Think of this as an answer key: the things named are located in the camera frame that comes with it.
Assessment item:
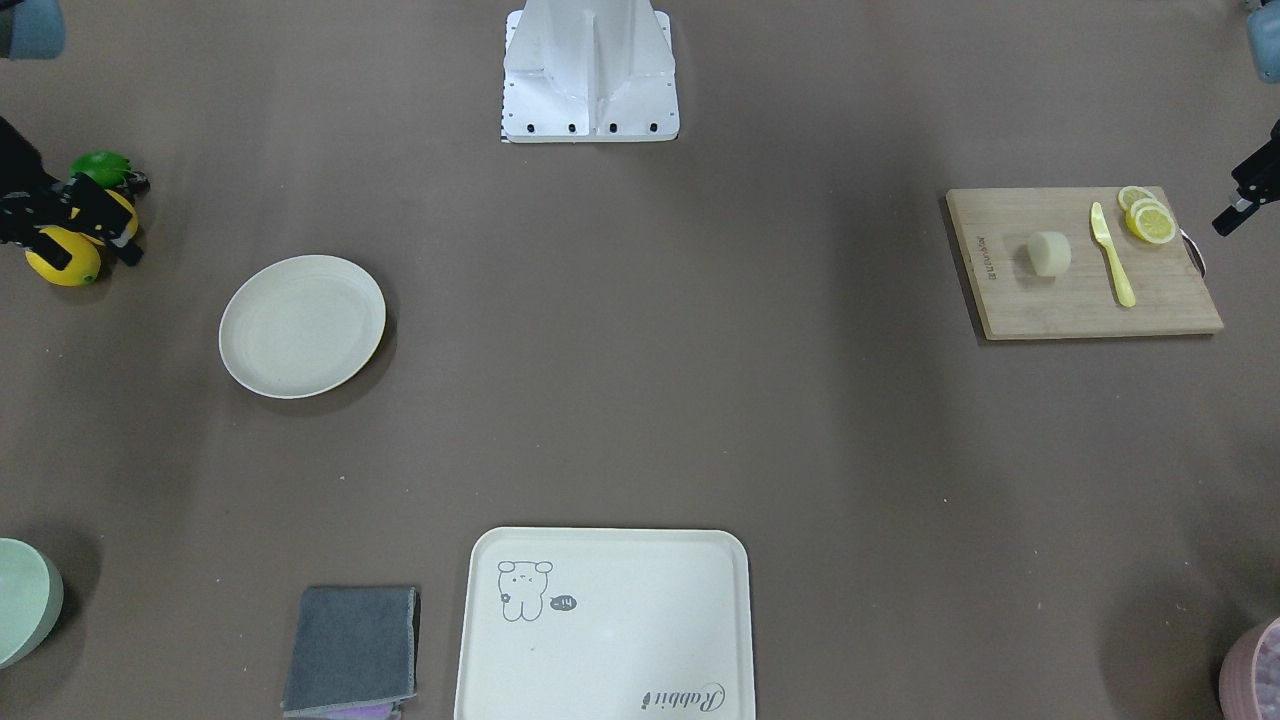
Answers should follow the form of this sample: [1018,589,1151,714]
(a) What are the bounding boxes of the yellow lemon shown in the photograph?
[70,184,140,249]
[26,225,102,287]

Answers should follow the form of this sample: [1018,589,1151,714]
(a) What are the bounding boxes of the yellow lemon near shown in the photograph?
[26,225,102,287]

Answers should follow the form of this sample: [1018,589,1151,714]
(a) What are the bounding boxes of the grey folded cloth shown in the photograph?
[282,585,419,719]

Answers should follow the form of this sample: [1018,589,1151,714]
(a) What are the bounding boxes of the white camera pillar base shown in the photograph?
[500,1,681,143]

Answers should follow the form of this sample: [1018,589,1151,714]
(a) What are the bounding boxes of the yellow lemon far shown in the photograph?
[70,184,140,249]

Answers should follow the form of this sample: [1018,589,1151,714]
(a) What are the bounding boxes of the pink bowl of ice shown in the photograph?
[1219,618,1279,719]

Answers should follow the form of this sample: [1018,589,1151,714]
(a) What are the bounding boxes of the yellow plastic knife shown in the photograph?
[1089,202,1137,307]

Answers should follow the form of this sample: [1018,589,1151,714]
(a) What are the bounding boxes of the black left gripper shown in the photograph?
[1212,120,1279,237]

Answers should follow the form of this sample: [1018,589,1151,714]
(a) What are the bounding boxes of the lemon slices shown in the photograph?
[1117,184,1180,245]

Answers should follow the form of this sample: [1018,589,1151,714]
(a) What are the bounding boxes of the white steamed bun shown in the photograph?
[1027,231,1073,278]

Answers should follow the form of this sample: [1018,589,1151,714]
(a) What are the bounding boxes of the mint green bowl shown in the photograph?
[1,538,64,669]

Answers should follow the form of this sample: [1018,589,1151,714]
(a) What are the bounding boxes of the bamboo cutting board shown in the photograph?
[945,187,1224,341]

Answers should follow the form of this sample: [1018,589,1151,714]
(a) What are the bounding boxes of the cream rabbit tray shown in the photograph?
[453,527,756,719]

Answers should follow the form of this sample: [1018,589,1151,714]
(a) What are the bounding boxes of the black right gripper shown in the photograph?
[1,118,150,266]

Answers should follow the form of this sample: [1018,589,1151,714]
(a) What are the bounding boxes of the cream round plate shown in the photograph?
[218,254,387,400]

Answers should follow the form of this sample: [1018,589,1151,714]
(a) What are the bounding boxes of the green lime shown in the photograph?
[69,151,133,190]

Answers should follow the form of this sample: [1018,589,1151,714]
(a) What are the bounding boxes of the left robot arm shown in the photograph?
[1212,1,1279,237]

